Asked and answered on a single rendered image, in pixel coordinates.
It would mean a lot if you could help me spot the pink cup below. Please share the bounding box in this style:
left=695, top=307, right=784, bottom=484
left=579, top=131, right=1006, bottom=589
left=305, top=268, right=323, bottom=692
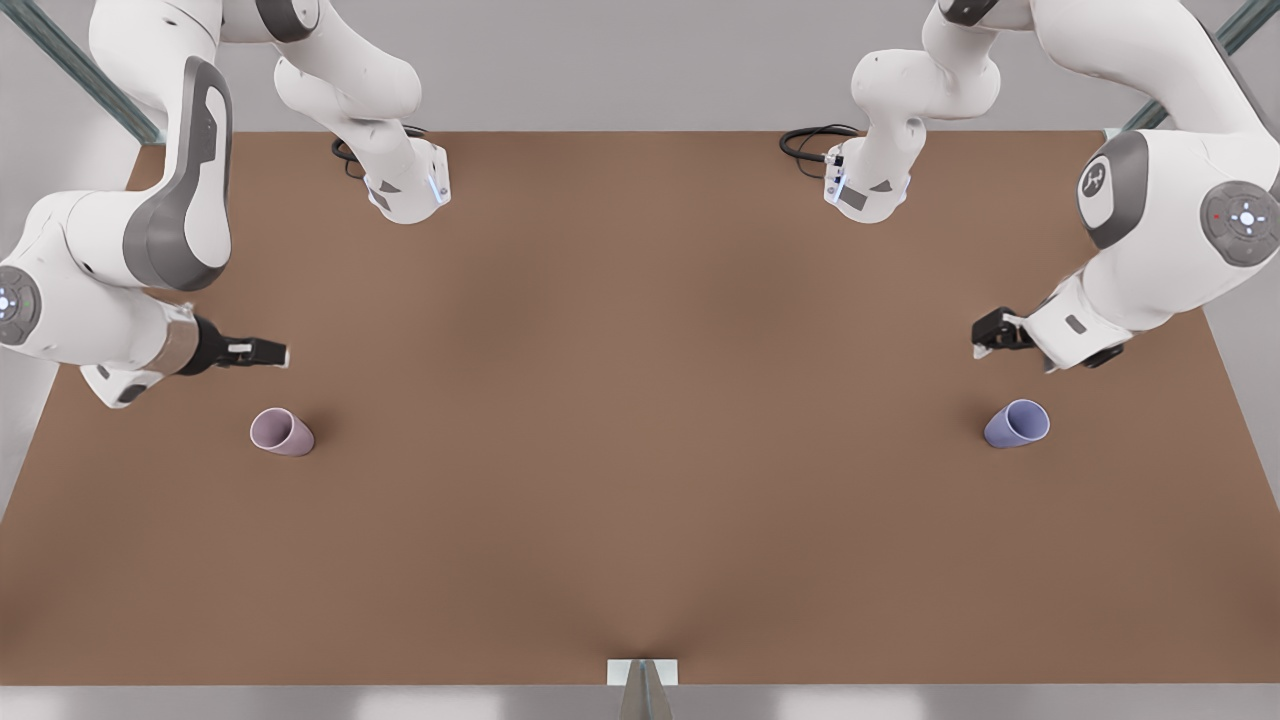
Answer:
left=249, top=407, right=316, bottom=458

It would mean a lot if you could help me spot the purple cup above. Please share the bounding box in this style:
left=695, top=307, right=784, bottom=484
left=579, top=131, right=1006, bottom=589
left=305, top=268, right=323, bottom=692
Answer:
left=983, top=399, right=1051, bottom=450

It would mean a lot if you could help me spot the black cable loop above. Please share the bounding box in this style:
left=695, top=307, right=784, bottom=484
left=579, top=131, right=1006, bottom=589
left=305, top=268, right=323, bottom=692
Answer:
left=779, top=124, right=864, bottom=181
left=331, top=125, right=430, bottom=182

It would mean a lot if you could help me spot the silver frame post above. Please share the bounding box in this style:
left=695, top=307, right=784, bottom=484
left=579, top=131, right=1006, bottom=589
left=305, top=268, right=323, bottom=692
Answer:
left=0, top=0, right=167, bottom=147
left=607, top=659, right=680, bottom=720
left=1103, top=0, right=1280, bottom=141

